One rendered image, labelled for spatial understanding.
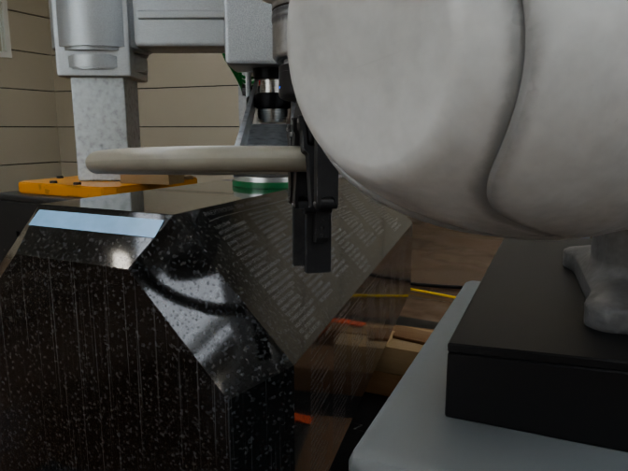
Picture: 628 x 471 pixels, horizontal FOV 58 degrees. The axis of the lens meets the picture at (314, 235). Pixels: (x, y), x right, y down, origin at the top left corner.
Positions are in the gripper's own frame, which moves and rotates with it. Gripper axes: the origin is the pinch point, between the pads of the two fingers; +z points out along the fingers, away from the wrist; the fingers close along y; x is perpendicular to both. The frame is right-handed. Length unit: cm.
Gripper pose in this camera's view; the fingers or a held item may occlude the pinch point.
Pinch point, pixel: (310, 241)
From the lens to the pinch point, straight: 67.3
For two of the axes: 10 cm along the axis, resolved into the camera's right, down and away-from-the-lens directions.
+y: -3.0, -1.1, 9.5
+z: 0.0, 9.9, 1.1
